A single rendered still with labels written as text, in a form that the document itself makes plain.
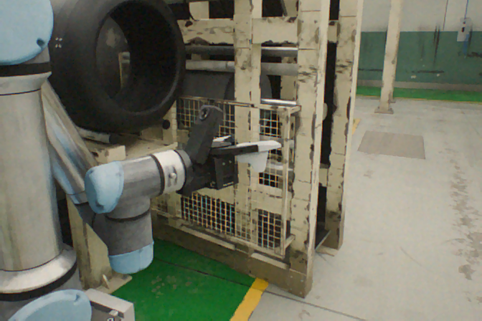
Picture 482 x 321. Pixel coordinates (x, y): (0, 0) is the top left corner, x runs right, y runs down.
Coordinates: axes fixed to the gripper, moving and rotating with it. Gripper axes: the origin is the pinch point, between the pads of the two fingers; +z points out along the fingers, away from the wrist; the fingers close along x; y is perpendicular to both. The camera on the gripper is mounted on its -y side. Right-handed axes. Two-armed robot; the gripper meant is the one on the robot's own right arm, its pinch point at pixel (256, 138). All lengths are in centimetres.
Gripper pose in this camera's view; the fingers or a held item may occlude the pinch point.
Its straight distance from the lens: 78.3
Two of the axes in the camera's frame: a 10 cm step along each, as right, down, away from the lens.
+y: 0.9, 9.8, 1.6
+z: 7.6, -1.7, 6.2
